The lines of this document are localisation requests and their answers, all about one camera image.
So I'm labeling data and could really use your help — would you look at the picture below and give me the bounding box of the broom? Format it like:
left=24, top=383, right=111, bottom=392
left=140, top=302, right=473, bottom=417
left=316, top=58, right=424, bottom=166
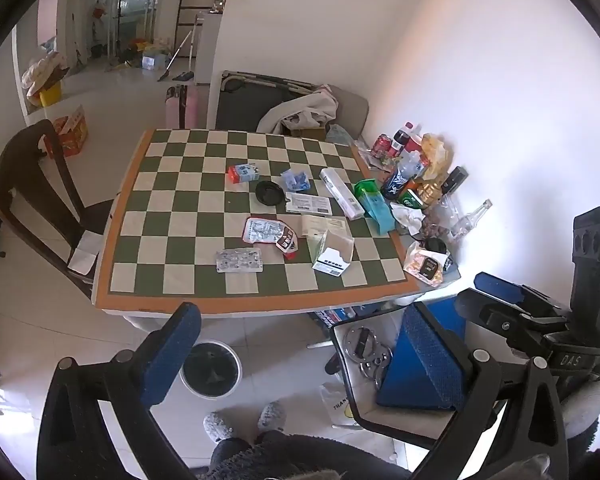
left=157, top=16, right=199, bottom=83

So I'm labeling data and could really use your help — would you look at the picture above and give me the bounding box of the white paper sheet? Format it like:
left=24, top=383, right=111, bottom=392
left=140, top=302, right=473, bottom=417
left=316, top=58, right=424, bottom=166
left=67, top=232, right=103, bottom=276

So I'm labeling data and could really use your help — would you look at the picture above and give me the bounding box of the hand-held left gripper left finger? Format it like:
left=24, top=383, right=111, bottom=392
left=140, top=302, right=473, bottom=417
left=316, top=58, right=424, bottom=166
left=37, top=302, right=202, bottom=480

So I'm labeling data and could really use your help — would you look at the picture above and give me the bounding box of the blue printed carton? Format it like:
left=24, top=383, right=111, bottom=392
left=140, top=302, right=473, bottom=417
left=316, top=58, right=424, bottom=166
left=312, top=306, right=357, bottom=332

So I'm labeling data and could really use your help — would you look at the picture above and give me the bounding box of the amber oil bottle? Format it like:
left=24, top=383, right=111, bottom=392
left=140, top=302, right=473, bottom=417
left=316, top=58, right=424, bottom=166
left=412, top=177, right=443, bottom=208

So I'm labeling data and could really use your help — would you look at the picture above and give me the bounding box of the dark square bottle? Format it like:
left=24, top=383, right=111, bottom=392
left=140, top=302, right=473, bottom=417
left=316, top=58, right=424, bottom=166
left=440, top=166, right=469, bottom=196

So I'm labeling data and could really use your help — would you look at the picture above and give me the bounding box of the red cardboard box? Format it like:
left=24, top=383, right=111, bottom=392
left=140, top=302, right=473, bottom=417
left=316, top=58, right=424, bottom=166
left=52, top=105, right=90, bottom=157

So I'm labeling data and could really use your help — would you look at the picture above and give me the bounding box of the dark wooden chair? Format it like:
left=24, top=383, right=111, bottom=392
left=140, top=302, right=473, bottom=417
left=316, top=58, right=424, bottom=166
left=0, top=119, right=113, bottom=301

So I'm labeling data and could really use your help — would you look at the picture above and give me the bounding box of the red white snack wrapper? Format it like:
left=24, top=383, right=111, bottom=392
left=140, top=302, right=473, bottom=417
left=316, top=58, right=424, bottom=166
left=241, top=216, right=299, bottom=261

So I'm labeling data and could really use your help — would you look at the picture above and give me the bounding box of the crumpled white tissue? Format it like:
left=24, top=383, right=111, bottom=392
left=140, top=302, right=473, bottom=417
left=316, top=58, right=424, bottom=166
left=390, top=202, right=426, bottom=236

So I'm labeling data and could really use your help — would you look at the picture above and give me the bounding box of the blue label water bottle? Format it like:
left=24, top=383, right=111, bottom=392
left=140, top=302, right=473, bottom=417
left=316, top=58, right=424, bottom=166
left=380, top=152, right=431, bottom=201

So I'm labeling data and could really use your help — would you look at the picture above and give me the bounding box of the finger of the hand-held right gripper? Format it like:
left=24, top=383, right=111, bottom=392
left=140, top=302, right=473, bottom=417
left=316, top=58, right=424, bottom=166
left=473, top=272, right=572, bottom=320
left=454, top=289, right=556, bottom=353

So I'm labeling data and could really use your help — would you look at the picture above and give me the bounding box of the grey slipper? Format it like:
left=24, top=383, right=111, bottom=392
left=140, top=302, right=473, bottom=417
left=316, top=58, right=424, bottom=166
left=202, top=411, right=234, bottom=444
left=256, top=401, right=287, bottom=431

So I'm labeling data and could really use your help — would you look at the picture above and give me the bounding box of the yellow bin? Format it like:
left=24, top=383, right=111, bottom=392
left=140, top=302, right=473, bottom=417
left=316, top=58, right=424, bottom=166
left=39, top=81, right=63, bottom=107

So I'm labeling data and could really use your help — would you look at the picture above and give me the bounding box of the white bin with black bag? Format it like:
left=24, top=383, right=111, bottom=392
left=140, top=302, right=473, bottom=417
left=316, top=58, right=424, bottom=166
left=180, top=340, right=243, bottom=401

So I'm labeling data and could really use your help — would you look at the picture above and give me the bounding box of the blue plastic wrapper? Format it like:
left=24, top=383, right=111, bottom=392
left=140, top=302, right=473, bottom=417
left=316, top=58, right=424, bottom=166
left=280, top=167, right=311, bottom=193

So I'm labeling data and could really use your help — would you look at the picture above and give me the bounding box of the white cabinet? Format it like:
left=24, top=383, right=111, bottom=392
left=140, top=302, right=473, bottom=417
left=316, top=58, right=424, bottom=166
left=194, top=10, right=223, bottom=86

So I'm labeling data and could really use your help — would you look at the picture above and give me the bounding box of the pale bag pile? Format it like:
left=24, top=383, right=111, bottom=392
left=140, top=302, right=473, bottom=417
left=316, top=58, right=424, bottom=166
left=21, top=52, right=71, bottom=101

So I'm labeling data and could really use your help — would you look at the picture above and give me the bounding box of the cream paper packet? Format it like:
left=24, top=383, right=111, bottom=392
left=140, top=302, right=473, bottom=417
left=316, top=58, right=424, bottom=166
left=300, top=214, right=353, bottom=242

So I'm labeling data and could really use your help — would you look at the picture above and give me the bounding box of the beige cushion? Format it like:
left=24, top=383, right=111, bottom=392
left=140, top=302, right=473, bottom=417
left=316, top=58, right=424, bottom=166
left=330, top=87, right=370, bottom=141

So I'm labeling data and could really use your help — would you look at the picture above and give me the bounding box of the white clothes pile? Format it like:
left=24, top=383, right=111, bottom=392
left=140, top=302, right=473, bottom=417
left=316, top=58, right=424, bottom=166
left=256, top=85, right=340, bottom=136

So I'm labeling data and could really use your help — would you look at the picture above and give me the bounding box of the open white carton box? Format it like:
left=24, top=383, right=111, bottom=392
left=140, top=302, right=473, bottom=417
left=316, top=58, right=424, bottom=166
left=307, top=230, right=356, bottom=277

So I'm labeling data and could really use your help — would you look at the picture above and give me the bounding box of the pink suitcase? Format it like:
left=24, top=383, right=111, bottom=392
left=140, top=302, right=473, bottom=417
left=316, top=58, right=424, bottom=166
left=165, top=84, right=201, bottom=131

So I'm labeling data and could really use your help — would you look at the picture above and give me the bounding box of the dark folding bed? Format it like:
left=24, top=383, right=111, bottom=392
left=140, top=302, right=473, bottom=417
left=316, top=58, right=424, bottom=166
left=215, top=71, right=321, bottom=133

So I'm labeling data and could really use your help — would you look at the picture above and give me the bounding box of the round metal ring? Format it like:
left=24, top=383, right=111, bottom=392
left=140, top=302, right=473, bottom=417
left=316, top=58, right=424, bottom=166
left=359, top=355, right=393, bottom=391
left=342, top=325, right=382, bottom=361

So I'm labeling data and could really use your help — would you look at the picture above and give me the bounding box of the cola bottle red cap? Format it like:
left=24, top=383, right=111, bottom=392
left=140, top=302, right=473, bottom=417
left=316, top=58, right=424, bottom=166
left=390, top=121, right=423, bottom=158

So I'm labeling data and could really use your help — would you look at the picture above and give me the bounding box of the coat rack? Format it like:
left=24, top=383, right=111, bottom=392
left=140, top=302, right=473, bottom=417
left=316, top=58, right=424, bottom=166
left=107, top=0, right=132, bottom=61

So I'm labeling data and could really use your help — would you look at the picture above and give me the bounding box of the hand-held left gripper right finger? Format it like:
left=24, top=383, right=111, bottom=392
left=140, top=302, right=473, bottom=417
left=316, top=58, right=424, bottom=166
left=377, top=302, right=570, bottom=480

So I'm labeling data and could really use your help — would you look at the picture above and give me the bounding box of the long white box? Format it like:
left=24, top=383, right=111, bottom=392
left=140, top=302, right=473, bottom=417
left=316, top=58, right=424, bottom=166
left=319, top=167, right=366, bottom=221

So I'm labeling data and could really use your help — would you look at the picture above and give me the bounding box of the grey round stool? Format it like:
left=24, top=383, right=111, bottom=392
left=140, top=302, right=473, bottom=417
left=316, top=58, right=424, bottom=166
left=559, top=377, right=600, bottom=442

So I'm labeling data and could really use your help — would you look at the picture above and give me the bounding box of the green cream checkered table mat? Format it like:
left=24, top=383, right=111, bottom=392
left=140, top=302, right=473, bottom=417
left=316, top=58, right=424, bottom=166
left=92, top=127, right=421, bottom=318

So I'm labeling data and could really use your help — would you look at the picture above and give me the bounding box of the orange white snack packet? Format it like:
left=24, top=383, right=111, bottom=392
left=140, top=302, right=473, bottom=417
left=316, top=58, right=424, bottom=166
left=402, top=241, right=456, bottom=288

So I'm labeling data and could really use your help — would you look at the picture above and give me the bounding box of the blue white milk carton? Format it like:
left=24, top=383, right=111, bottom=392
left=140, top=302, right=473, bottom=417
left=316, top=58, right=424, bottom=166
left=226, top=162, right=260, bottom=185

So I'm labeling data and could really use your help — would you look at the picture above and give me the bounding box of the yellow plastic bag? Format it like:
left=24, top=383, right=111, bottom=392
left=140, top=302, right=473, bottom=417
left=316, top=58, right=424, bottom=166
left=420, top=132, right=453, bottom=176

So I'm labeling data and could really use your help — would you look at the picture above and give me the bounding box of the silver blister pack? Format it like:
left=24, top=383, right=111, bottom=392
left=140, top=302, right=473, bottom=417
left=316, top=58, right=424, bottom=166
left=215, top=247, right=264, bottom=274

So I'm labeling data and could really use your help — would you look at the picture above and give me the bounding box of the clear glass bottle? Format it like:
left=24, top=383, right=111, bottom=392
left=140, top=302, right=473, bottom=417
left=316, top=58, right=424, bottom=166
left=450, top=199, right=494, bottom=238

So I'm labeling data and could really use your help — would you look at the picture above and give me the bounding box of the black round lid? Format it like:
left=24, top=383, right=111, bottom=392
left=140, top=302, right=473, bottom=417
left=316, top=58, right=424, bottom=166
left=255, top=180, right=284, bottom=207

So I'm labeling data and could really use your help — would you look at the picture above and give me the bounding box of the white labelled packet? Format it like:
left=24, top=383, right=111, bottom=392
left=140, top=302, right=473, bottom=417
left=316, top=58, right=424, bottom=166
left=285, top=191, right=333, bottom=214

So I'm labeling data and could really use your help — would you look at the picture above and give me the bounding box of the green box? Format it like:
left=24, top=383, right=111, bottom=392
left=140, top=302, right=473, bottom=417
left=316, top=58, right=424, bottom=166
left=353, top=178, right=397, bottom=236

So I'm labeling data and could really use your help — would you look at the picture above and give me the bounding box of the white plastic bag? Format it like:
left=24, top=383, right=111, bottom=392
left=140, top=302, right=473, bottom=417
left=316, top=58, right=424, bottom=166
left=320, top=382, right=363, bottom=428

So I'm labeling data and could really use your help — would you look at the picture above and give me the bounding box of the green can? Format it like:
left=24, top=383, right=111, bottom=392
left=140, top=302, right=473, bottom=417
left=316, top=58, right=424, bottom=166
left=392, top=187, right=428, bottom=210

